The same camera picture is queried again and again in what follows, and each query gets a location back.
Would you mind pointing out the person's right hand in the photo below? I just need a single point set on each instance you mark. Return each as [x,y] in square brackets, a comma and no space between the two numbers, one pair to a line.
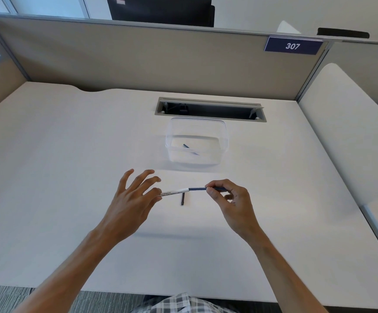
[239,211]

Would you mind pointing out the person's left hand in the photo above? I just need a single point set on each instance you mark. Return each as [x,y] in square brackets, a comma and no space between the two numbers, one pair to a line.
[127,215]

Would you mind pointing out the white pen with black cap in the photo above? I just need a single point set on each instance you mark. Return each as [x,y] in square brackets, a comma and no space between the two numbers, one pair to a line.
[176,191]

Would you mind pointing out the small black pen end plug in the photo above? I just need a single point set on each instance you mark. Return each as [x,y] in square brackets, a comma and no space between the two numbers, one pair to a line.
[182,199]

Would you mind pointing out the person's right forearm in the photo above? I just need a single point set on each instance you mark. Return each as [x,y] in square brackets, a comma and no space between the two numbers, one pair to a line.
[287,280]

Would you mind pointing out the person's left forearm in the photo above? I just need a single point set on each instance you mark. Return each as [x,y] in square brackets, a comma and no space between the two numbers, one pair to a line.
[68,277]

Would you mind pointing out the clear plastic container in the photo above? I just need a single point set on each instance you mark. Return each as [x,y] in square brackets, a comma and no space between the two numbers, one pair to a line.
[208,159]

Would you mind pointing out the plaid shorts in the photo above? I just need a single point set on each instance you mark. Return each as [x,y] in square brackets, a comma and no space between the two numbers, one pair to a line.
[182,304]

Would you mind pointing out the white rounded side divider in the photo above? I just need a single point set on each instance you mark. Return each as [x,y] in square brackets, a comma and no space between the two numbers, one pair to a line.
[342,127]

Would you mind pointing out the blue number sign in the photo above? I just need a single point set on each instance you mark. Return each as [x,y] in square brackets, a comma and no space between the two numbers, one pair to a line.
[292,46]

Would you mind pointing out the beige neighbouring partition panel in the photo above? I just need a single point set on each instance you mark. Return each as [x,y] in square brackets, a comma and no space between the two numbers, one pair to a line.
[365,71]

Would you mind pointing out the white divider tip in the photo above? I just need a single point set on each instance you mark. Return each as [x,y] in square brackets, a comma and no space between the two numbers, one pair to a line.
[287,28]

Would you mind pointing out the black chair back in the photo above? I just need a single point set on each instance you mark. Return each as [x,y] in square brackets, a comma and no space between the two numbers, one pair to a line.
[342,33]

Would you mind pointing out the black monitor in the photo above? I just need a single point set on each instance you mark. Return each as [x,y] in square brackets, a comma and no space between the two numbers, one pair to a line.
[159,11]

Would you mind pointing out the glass door with metal frame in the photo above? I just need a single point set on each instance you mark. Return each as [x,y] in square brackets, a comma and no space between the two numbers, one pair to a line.
[45,4]

